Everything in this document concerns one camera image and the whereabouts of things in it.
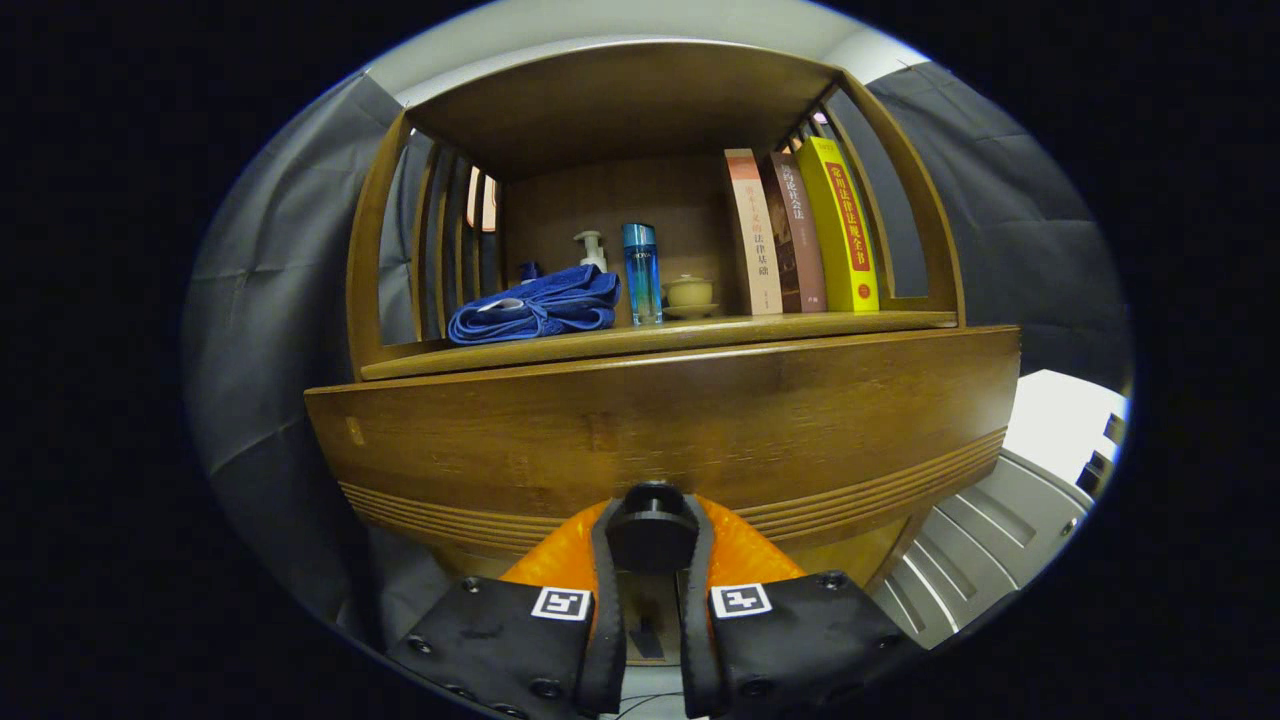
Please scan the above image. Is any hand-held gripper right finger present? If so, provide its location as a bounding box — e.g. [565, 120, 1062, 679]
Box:
[680, 495, 926, 720]

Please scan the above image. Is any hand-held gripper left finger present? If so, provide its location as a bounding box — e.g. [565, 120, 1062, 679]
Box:
[385, 497, 629, 720]

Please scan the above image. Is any black round drawer knob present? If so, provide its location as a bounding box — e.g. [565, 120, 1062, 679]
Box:
[605, 482, 701, 576]

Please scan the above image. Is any wooden countertop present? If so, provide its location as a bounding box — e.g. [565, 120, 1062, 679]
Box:
[360, 310, 959, 381]

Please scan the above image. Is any wooden cabinet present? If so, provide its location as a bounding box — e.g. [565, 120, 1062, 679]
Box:
[303, 40, 1023, 601]

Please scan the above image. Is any grey panelled furniture front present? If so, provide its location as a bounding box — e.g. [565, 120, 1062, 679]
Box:
[870, 448, 1093, 651]

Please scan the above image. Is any blue folded towel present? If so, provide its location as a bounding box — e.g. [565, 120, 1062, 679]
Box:
[446, 264, 622, 346]

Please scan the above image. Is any beige lidded teacup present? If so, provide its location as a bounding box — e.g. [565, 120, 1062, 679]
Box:
[662, 274, 717, 321]

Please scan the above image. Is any blue glass bottle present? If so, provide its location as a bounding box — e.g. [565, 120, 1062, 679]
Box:
[621, 222, 664, 327]

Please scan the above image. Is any brown book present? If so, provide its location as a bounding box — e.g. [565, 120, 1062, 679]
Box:
[765, 151, 829, 314]

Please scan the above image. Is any beige orange-topped book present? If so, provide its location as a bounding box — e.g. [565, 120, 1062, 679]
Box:
[723, 149, 784, 317]

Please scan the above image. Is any white table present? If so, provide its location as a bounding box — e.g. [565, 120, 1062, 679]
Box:
[1000, 368, 1131, 491]

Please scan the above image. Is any yellow book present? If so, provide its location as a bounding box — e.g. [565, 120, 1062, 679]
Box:
[795, 136, 881, 313]

